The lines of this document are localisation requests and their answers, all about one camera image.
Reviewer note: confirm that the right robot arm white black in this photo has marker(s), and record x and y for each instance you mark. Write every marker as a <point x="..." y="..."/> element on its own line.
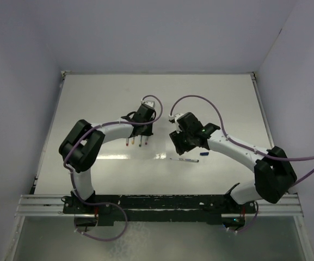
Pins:
<point x="273" y="175"/>

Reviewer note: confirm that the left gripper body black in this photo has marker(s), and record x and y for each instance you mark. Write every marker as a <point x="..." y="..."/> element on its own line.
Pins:
<point x="147" y="130"/>

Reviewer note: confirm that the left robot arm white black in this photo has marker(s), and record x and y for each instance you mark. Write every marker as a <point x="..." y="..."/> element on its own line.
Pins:
<point x="81" y="146"/>

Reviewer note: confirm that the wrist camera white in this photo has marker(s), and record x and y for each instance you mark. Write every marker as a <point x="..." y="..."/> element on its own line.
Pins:
<point x="173" y="119"/>
<point x="149" y="103"/>

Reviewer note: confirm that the aluminium rail frame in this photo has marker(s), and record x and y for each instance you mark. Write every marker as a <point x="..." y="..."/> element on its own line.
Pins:
<point x="51" y="205"/>

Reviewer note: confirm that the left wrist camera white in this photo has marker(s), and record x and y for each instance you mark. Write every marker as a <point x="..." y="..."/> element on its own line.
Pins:
<point x="149" y="103"/>

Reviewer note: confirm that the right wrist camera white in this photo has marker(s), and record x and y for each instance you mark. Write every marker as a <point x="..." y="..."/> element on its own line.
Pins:
<point x="173" y="119"/>

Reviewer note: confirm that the blue pen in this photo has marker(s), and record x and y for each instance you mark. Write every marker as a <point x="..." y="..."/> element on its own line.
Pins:
<point x="185" y="160"/>

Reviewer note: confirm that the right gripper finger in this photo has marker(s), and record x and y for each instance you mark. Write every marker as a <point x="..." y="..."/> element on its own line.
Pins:
<point x="180" y="142"/>
<point x="191" y="142"/>

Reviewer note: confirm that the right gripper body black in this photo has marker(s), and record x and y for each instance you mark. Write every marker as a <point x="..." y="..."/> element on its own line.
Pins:
<point x="186" y="134"/>

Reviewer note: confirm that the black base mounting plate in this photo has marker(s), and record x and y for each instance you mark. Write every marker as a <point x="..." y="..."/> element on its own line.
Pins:
<point x="108" y="209"/>

